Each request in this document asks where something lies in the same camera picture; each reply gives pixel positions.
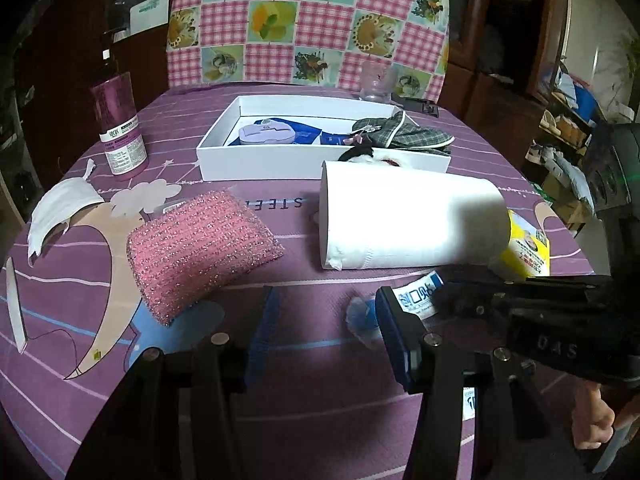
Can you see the white plush toy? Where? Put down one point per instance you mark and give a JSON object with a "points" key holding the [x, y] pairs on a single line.
{"points": [[363, 154]]}

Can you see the blue printed sachet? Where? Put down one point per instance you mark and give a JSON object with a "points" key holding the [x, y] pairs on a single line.
{"points": [[340, 139]]}

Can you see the grey plaid cloth pouch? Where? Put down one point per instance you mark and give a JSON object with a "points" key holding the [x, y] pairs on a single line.
{"points": [[399, 132]]}

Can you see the purple striped tablecloth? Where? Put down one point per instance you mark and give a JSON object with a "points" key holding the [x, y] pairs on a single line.
{"points": [[327, 407]]}

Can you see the white paper towel roll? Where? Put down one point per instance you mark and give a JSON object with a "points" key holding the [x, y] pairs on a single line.
{"points": [[384, 217]]}

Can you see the dark wooden cabinet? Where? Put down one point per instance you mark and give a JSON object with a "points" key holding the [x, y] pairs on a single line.
{"points": [[503, 55]]}

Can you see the purple labelled bottle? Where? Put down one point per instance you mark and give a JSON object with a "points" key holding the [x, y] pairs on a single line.
{"points": [[120, 131]]}

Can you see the clear drinking glass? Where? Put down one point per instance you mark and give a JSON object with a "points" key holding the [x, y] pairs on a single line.
{"points": [[377, 82]]}

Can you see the person's right hand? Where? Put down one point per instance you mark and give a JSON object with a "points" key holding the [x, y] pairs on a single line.
{"points": [[593, 421]]}

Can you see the yellow tissue packet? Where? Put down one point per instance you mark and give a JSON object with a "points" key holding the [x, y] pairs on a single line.
{"points": [[527, 255]]}

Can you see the white face mask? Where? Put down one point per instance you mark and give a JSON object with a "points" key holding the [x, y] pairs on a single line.
{"points": [[58, 206]]}

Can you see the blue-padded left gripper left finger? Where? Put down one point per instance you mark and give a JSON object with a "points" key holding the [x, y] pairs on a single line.
{"points": [[260, 341]]}

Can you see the blue pack with lilac pad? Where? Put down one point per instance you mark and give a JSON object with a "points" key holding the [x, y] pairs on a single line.
{"points": [[272, 131]]}

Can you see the white shallow box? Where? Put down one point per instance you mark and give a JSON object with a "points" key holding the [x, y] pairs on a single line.
{"points": [[221, 159]]}

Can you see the pink checkered patchwork chair cover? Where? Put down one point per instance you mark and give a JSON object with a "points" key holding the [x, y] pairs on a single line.
{"points": [[314, 42]]}

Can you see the pink sparkly sponge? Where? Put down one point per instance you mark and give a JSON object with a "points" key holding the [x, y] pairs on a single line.
{"points": [[198, 247]]}

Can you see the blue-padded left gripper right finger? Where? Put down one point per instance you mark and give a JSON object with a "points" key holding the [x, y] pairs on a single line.
{"points": [[403, 334]]}

